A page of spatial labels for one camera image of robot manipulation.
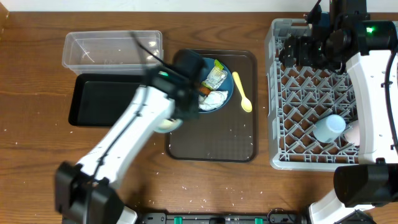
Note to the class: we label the yellow plastic spoon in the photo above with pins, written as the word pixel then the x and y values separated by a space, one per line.
pixel 245 102

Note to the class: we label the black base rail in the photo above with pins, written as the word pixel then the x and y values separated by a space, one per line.
pixel 195 218

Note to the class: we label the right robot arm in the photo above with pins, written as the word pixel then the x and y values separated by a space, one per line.
pixel 346 38

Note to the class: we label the light blue plastic cup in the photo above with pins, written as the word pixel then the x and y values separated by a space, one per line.
pixel 329 128

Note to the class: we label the orange carrot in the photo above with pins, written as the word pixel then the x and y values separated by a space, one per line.
pixel 204 90

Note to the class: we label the silver green snack wrapper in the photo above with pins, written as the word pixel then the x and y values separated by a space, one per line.
pixel 216 76

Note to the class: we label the brown serving tray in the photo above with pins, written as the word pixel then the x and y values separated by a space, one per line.
pixel 228 134

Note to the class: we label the clear plastic bin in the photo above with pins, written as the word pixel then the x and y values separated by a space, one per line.
pixel 119 52

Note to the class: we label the grey dishwasher rack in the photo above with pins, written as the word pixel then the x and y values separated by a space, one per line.
pixel 300 96

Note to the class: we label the black rectangular tray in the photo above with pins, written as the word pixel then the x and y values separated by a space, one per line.
pixel 100 99

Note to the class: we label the dark blue plate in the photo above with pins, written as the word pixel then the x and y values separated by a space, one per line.
pixel 227 85

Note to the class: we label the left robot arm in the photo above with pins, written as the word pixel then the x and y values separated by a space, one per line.
pixel 86 192

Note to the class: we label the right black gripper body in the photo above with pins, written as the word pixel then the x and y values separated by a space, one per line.
pixel 288 51

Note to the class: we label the light blue bowl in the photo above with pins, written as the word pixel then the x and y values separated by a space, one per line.
pixel 168 125

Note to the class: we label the crumpled white tissue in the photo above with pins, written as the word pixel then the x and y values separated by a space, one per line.
pixel 213 101

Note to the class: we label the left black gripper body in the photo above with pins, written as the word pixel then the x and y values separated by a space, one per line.
pixel 189 104

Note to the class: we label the pink plastic cup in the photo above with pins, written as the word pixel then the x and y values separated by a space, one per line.
pixel 352 133

